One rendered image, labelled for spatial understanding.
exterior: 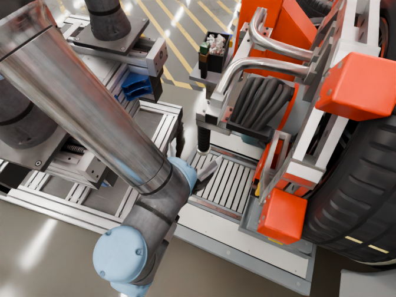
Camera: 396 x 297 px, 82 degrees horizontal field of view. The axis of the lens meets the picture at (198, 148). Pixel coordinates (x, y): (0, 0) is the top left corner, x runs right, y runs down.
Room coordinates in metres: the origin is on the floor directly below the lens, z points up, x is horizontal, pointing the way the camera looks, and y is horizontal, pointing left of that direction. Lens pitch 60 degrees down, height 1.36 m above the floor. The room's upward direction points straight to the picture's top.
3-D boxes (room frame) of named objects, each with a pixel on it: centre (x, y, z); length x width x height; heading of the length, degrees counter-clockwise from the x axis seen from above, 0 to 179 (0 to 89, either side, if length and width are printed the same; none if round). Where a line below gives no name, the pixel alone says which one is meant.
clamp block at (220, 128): (0.34, -0.04, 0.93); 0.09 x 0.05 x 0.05; 67
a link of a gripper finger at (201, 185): (0.21, 0.00, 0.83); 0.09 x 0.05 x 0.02; 126
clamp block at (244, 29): (0.65, -0.18, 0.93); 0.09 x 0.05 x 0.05; 67
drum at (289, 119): (0.44, -0.23, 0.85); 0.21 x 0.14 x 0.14; 67
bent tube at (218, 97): (0.37, -0.15, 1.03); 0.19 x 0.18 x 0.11; 67
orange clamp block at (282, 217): (0.12, -0.18, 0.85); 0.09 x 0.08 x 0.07; 157
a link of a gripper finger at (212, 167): (0.25, -0.03, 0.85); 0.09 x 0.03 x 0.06; 126
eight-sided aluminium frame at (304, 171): (0.42, -0.30, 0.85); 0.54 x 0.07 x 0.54; 157
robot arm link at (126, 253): (0.05, 0.11, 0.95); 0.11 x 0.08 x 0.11; 151
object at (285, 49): (0.55, -0.22, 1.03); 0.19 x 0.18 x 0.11; 67
